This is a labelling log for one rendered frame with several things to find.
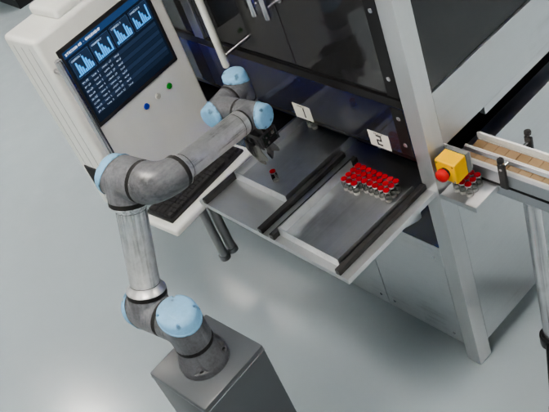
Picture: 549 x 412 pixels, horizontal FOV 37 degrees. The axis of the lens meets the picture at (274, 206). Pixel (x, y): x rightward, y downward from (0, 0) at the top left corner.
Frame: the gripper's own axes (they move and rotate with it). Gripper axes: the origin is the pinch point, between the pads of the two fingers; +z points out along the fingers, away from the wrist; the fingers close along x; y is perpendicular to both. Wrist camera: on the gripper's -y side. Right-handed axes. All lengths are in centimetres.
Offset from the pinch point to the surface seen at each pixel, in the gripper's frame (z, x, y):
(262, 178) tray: 10.2, -1.6, -5.0
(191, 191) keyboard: 15.3, -16.0, -31.1
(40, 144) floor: 98, 6, -267
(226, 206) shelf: 10.3, -17.2, -6.9
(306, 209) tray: 9.4, -5.6, 20.7
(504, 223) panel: 48, 45, 53
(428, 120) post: -15, 23, 53
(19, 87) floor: 99, 35, -348
